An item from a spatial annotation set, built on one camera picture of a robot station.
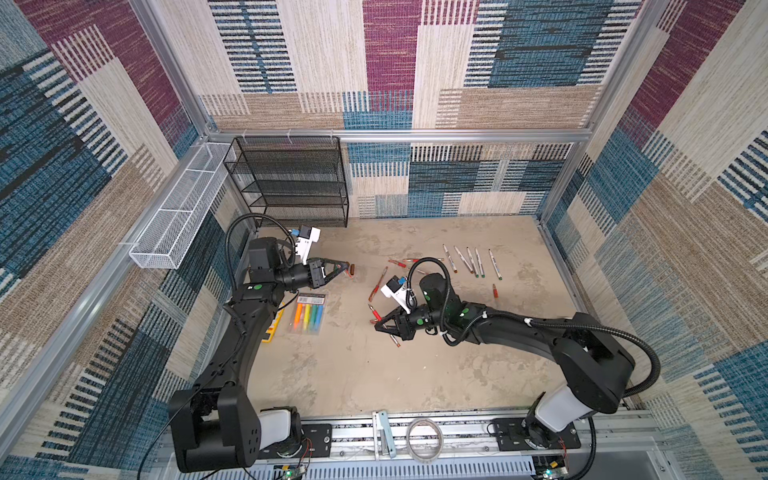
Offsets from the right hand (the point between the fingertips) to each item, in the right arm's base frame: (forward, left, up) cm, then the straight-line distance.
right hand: (383, 328), depth 79 cm
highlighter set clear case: (+10, +24, -11) cm, 28 cm away
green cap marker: (+31, -32, -13) cm, 46 cm away
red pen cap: (+27, +13, -12) cm, 32 cm away
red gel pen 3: (+30, -5, -12) cm, 33 cm away
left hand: (+10, +9, +13) cm, 19 cm away
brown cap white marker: (+30, -24, -12) cm, 40 cm away
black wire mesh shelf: (+54, +33, +6) cm, 64 cm away
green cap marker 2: (+30, -34, -13) cm, 47 cm away
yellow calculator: (+5, +34, -12) cm, 36 cm away
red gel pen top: (+10, -9, +16) cm, 21 cm away
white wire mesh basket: (+28, +66, +6) cm, 72 cm away
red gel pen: (+1, +1, +4) cm, 4 cm away
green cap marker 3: (+24, -40, -14) cm, 48 cm away
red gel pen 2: (+18, -36, -13) cm, 43 cm away
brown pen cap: (+28, +11, -12) cm, 32 cm away
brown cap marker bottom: (+31, -28, -13) cm, 44 cm away
